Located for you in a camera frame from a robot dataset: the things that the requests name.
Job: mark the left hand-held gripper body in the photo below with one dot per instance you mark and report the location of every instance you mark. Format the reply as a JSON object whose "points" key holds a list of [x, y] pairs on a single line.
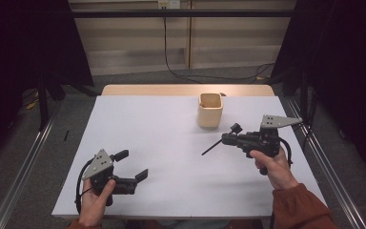
{"points": [[97, 165]]}

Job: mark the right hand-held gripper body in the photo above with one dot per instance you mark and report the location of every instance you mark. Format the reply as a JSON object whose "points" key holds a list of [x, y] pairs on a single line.
{"points": [[279, 121]]}

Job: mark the black brush with flat head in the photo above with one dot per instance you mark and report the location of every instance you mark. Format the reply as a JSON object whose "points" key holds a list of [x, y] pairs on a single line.
{"points": [[211, 149]]}

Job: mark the beige square cup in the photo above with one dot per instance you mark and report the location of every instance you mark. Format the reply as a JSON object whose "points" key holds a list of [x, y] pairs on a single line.
{"points": [[209, 117]]}

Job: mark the person's left hand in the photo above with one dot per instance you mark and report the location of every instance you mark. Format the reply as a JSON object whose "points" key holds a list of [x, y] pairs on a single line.
{"points": [[92, 206]]}

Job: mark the person's right hand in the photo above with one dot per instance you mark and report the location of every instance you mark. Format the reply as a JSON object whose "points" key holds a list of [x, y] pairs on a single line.
{"points": [[276, 171]]}

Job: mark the white table cover sheet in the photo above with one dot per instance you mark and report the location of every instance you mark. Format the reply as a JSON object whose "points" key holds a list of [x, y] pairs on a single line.
{"points": [[171, 178]]}

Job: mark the black metal stand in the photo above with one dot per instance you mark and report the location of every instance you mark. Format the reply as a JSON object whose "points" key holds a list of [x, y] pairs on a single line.
{"points": [[304, 101], [43, 105]]}

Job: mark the small black stick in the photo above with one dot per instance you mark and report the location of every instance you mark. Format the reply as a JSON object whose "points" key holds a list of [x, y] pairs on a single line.
{"points": [[66, 135]]}

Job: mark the small yellow object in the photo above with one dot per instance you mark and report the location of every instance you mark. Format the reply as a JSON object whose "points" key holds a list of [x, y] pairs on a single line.
{"points": [[32, 104]]}

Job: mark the black curtain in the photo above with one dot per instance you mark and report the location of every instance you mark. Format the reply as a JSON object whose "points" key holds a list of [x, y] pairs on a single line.
{"points": [[355, 63], [12, 47]]}

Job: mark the aluminium floor rail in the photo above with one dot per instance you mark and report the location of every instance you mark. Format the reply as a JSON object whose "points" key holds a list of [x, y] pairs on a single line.
{"points": [[349, 206], [22, 175]]}

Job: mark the black horizontal frame bar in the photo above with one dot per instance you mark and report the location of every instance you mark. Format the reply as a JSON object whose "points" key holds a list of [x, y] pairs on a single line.
{"points": [[203, 13]]}

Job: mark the white wall socket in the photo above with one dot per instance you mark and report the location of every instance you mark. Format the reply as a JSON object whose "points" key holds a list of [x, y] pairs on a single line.
{"points": [[168, 4]]}

